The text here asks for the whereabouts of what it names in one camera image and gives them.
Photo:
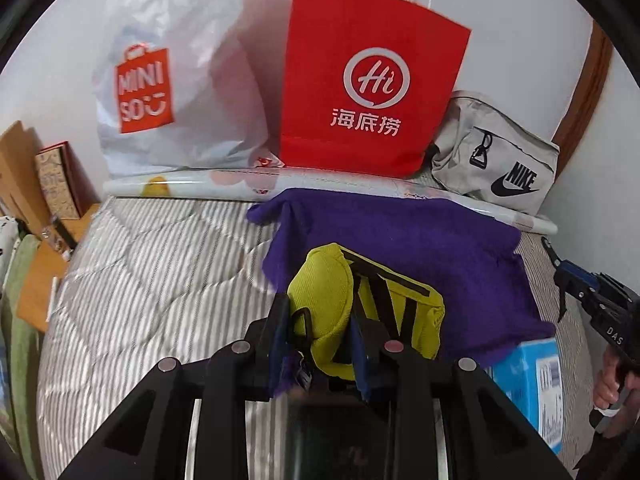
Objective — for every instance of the wooden headboard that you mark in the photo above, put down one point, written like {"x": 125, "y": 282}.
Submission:
{"x": 21, "y": 195}

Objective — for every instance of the rolled patterned mat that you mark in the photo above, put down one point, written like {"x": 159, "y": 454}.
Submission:
{"x": 261, "y": 184}

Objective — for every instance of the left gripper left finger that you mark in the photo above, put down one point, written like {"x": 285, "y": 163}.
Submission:
{"x": 147, "y": 435}

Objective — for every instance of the white spotted pillow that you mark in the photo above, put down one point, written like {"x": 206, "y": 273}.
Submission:
{"x": 9, "y": 240}

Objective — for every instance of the grey Nike bag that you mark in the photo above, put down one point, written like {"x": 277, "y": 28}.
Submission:
{"x": 483, "y": 153}

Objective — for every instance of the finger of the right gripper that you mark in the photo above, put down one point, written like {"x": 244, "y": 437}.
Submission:
{"x": 573, "y": 279}
{"x": 552, "y": 254}

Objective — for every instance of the green bed sheet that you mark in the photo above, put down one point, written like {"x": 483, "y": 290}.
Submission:
{"x": 20, "y": 356}

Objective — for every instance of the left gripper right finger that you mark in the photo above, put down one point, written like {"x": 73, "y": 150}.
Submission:
{"x": 445, "y": 420}

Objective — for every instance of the brown wooden door frame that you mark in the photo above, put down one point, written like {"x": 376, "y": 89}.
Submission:
{"x": 586, "y": 96}

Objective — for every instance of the blue white carton box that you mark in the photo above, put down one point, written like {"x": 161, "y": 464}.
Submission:
{"x": 531, "y": 378}

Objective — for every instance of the white Miniso plastic bag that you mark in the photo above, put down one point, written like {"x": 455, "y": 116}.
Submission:
{"x": 174, "y": 88}

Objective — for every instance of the person's right hand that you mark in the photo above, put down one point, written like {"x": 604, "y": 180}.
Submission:
{"x": 606, "y": 386}

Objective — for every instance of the red Haidilao paper bag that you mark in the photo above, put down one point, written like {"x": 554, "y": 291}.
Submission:
{"x": 366, "y": 84}

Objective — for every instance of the yellow black pouch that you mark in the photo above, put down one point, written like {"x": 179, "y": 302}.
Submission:
{"x": 333, "y": 280}

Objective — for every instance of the purple towel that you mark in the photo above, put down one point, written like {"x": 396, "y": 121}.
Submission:
{"x": 470, "y": 259}

